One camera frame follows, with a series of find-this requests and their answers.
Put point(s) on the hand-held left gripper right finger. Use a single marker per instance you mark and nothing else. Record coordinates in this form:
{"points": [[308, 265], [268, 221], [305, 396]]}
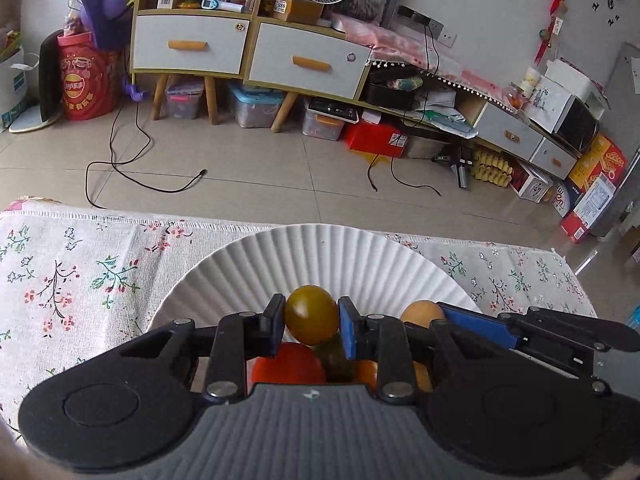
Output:
{"points": [[348, 330]]}

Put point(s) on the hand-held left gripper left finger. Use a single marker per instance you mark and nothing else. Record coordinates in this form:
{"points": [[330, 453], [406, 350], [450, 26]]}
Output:
{"points": [[276, 327]]}

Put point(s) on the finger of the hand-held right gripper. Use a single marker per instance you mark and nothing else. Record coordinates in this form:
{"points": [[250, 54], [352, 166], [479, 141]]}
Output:
{"points": [[475, 322], [575, 365]]}

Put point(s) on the olive yellow tomato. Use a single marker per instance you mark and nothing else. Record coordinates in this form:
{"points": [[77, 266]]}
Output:
{"points": [[311, 315]]}

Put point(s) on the red tomato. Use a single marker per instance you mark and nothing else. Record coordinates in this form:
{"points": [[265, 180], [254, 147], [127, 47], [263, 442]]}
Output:
{"points": [[287, 365]]}

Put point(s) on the brown egg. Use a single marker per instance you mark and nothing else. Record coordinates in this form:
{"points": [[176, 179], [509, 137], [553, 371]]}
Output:
{"points": [[420, 312]]}

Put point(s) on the orange tomato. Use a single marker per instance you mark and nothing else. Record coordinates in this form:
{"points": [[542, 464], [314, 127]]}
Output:
{"points": [[423, 377]]}

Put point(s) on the white ribbed plate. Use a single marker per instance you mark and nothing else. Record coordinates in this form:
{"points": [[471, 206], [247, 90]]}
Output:
{"points": [[300, 255]]}

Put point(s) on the green cherry tomato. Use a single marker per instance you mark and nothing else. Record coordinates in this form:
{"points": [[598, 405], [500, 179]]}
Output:
{"points": [[334, 366]]}

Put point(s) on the orange mandarin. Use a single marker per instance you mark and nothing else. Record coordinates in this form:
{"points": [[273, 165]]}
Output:
{"points": [[367, 374]]}

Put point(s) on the white printed box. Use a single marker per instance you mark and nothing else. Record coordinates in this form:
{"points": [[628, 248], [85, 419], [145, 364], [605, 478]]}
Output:
{"points": [[531, 184]]}

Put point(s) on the row of yellow bottles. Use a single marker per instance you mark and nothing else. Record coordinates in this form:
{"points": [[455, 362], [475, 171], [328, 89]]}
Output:
{"points": [[492, 167]]}

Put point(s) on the blue white red box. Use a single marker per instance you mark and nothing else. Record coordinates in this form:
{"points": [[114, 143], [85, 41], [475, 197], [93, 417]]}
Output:
{"points": [[592, 207]]}

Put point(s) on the metal box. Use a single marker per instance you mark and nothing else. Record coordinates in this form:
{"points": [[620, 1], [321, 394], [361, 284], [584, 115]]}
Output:
{"points": [[425, 147]]}

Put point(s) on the red cardboard box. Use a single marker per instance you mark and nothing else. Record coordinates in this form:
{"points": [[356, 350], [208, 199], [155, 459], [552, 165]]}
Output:
{"points": [[375, 140]]}

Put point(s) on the low white drawer cabinet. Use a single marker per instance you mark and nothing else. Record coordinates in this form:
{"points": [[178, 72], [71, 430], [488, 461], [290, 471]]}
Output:
{"points": [[510, 132]]}

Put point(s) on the orange yellow cardboard box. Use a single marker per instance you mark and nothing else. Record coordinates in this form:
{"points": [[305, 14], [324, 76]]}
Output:
{"points": [[597, 165]]}

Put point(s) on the clear storage box white lid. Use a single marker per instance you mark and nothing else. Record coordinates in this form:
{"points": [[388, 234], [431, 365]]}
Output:
{"points": [[327, 122]]}

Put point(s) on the floral tablecloth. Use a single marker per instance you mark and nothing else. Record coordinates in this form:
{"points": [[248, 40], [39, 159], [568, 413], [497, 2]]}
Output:
{"points": [[75, 270]]}

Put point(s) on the clear storage box blue lid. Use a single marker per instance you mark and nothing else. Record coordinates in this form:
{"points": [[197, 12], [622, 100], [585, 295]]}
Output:
{"points": [[255, 107]]}

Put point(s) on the white microwave oven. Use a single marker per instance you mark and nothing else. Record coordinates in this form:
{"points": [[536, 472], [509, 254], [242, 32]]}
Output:
{"points": [[575, 105]]}

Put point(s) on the black bag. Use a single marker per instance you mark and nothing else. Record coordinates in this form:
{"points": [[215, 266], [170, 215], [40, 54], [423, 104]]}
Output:
{"points": [[392, 92]]}

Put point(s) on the grey metal panel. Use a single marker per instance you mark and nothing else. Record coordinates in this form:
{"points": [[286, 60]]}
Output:
{"points": [[622, 125]]}

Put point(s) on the white drawer with flower sticker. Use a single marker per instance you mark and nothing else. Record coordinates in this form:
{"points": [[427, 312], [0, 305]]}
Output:
{"points": [[307, 62]]}

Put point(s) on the purple plastic toy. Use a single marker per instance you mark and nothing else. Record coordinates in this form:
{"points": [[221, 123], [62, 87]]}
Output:
{"points": [[134, 90]]}

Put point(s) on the pink cloth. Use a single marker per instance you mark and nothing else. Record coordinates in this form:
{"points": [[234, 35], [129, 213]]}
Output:
{"points": [[395, 45]]}

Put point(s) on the white drawer with round sticker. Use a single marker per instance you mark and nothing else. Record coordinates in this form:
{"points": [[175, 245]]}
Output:
{"points": [[190, 45]]}

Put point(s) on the red printed round tub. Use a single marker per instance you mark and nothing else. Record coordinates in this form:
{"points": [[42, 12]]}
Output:
{"points": [[87, 80]]}

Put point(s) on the wooden cabinet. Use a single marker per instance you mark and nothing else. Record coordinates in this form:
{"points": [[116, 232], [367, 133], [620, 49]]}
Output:
{"points": [[250, 15]]}

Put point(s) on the brown cardboard box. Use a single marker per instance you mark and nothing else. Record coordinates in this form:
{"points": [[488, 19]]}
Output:
{"points": [[297, 9]]}

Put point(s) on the white infrared thermometer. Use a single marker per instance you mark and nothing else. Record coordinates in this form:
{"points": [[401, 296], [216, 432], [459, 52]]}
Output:
{"points": [[220, 5]]}

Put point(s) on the red hanging decoration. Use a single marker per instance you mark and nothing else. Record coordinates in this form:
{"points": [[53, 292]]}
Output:
{"points": [[555, 5]]}

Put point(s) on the black flat panel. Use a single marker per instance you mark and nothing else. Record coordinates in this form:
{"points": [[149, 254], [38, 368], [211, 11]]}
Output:
{"points": [[50, 80]]}

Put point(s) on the white paper bag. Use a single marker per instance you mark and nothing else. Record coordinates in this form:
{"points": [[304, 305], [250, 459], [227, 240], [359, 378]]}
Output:
{"points": [[11, 90]]}

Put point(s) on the purple hat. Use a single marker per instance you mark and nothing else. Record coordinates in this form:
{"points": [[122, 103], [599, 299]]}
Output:
{"points": [[102, 0]]}

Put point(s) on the wall socket with plugs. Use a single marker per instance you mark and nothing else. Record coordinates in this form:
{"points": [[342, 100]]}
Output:
{"points": [[425, 25]]}

